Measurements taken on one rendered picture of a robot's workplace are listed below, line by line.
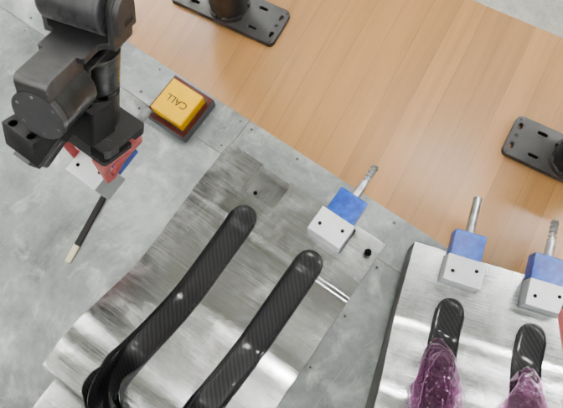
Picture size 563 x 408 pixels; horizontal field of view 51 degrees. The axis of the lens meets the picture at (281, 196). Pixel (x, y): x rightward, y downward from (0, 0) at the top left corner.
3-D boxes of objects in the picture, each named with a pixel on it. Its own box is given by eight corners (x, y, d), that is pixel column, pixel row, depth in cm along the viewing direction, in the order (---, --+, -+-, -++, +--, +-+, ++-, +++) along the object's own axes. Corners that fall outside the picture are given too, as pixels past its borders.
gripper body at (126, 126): (107, 164, 67) (107, 119, 61) (41, 117, 69) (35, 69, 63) (145, 135, 71) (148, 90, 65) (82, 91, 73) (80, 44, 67)
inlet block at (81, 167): (141, 106, 82) (128, 90, 77) (168, 125, 81) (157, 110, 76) (81, 180, 80) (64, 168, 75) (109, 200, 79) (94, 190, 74)
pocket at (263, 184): (263, 171, 85) (261, 162, 81) (293, 190, 84) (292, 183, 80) (245, 195, 84) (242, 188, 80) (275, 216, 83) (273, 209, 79)
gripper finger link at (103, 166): (105, 205, 73) (105, 156, 66) (62, 174, 75) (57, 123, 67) (142, 174, 77) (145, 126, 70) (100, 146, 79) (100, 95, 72)
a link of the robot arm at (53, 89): (85, 152, 57) (64, 50, 48) (9, 125, 59) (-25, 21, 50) (142, 85, 65) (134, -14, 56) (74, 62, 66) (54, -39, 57)
